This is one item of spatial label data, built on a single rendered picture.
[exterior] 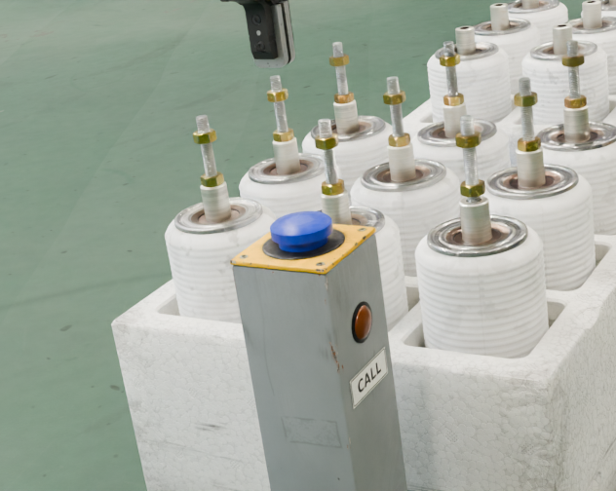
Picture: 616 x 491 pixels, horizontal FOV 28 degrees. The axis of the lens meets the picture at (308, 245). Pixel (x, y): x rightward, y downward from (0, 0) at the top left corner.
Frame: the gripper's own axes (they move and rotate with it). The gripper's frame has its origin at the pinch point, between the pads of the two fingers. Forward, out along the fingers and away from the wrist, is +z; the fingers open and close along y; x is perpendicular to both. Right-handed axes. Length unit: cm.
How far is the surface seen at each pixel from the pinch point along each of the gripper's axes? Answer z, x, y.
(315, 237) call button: 12.6, 1.9, 1.2
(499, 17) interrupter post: 18, -18, -81
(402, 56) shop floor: 44, -73, -162
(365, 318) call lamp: 18.5, 4.1, 0.1
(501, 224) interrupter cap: 19.5, 5.7, -19.2
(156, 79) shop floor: 44, -124, -144
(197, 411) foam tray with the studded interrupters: 34.5, -19.0, -9.6
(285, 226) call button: 12.0, -0.3, 1.2
